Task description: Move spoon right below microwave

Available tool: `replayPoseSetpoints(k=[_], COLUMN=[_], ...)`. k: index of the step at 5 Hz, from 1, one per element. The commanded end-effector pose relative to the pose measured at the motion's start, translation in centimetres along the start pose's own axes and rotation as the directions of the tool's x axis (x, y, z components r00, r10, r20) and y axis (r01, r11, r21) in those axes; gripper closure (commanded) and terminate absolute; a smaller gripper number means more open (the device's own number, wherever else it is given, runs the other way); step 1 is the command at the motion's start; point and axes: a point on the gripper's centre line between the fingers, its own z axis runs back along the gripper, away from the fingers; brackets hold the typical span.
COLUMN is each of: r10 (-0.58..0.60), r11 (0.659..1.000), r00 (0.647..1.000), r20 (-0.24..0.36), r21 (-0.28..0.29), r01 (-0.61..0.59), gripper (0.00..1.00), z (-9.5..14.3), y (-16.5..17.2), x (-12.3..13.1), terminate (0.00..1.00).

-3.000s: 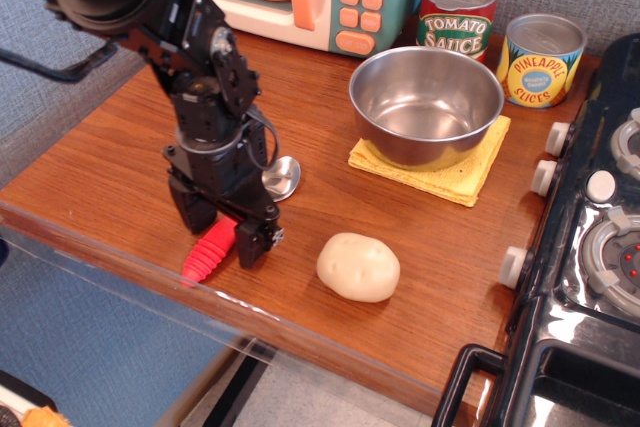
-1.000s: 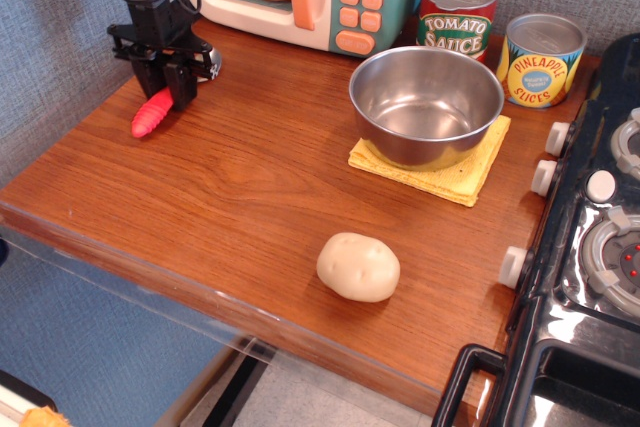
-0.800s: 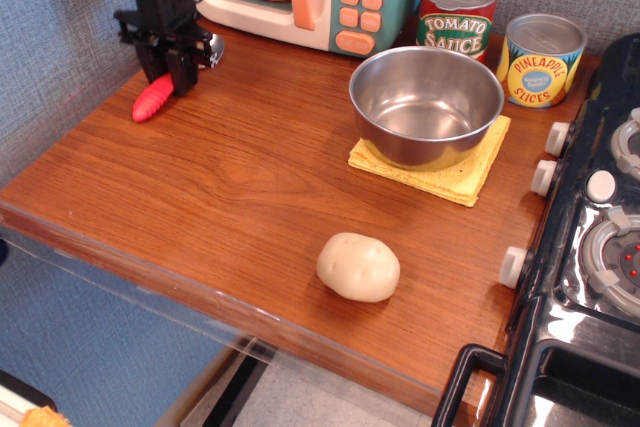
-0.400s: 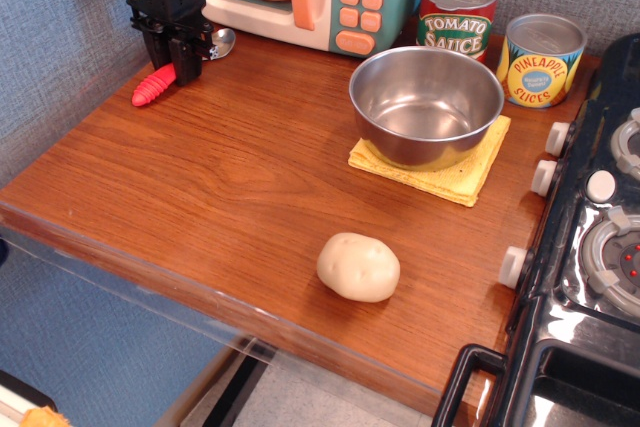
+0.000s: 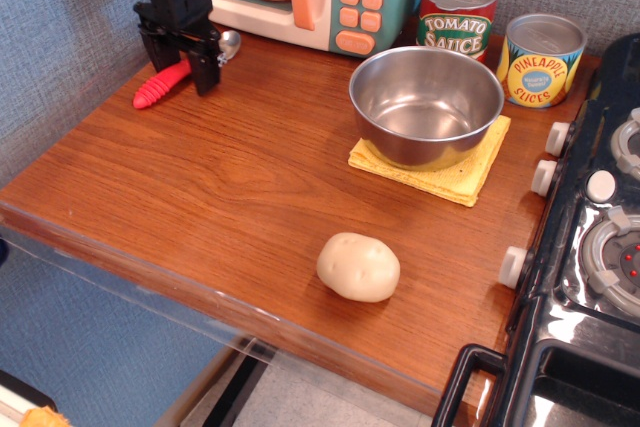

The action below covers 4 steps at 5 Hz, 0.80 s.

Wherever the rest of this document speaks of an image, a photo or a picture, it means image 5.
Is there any tomato sauce can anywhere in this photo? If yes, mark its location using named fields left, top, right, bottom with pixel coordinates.
left=416, top=0, right=498, bottom=62

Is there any stainless steel bowl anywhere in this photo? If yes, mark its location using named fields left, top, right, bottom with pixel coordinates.
left=348, top=46, right=504, bottom=171

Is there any black oven door handle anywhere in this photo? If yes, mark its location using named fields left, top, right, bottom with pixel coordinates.
left=432, top=343, right=507, bottom=427

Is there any pineapple slices can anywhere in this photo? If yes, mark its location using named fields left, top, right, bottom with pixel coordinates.
left=496, top=13, right=587, bottom=108

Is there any black toy stove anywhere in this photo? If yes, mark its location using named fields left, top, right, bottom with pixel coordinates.
left=487, top=34, right=639, bottom=426

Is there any white stove knob lower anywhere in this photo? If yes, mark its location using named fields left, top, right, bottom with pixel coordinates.
left=498, top=246, right=528, bottom=289

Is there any clear acrylic table guard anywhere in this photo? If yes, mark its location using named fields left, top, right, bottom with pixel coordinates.
left=1, top=228, right=431, bottom=426

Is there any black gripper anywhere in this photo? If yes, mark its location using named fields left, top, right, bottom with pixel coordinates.
left=134, top=0, right=221, bottom=96

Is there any red handled metal spoon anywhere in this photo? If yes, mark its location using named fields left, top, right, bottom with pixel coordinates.
left=132, top=30, right=241, bottom=110

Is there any white stove knob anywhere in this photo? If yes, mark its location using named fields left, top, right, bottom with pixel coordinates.
left=498, top=246, right=528, bottom=289
left=545, top=122, right=571, bottom=157
left=530, top=160, right=557, bottom=197

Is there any toy potato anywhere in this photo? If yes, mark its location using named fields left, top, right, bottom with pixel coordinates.
left=316, top=232, right=400, bottom=303

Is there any yellow folded cloth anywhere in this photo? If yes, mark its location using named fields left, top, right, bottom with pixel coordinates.
left=348, top=115, right=511, bottom=207

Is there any white stove knob upper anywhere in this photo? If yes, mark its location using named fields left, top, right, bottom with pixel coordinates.
left=545, top=122, right=571, bottom=157

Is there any white stove knob middle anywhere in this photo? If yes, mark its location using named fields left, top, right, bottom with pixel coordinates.
left=530, top=160, right=557, bottom=197

